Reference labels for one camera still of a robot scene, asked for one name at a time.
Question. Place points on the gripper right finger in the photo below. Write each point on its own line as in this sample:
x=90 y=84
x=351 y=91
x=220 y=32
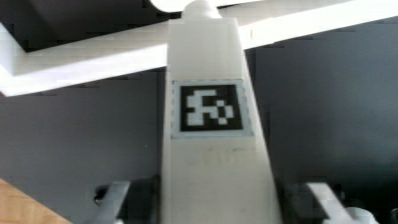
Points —
x=314 y=207

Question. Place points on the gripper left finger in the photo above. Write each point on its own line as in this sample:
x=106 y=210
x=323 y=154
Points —
x=127 y=201

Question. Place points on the white leg row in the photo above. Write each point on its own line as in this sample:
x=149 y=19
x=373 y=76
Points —
x=218 y=180

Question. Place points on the white desk top tray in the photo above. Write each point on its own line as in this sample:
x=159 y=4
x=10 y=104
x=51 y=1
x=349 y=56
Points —
x=131 y=51

